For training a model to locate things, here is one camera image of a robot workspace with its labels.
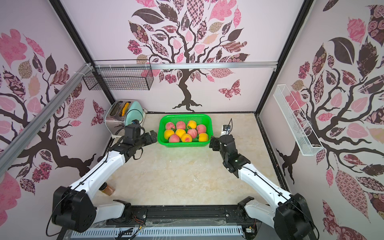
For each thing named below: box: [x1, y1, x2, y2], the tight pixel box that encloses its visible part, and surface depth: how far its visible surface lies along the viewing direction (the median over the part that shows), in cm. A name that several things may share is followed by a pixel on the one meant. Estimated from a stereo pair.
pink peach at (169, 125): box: [166, 122, 175, 130], surface depth 106 cm
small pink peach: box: [197, 124, 206, 134], surface depth 105 cm
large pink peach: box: [176, 121, 186, 130], surface depth 106 cm
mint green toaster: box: [105, 100, 146, 137], surface depth 102 cm
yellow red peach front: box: [198, 133, 209, 142], surface depth 100 cm
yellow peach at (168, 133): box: [164, 129, 175, 140], surface depth 103 cm
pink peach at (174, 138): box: [169, 134, 180, 143], surface depth 99 cm
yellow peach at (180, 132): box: [175, 128, 186, 138], surface depth 102 cm
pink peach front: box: [187, 128, 198, 139], surface depth 102 cm
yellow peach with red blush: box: [187, 120, 197, 129], surface depth 107 cm
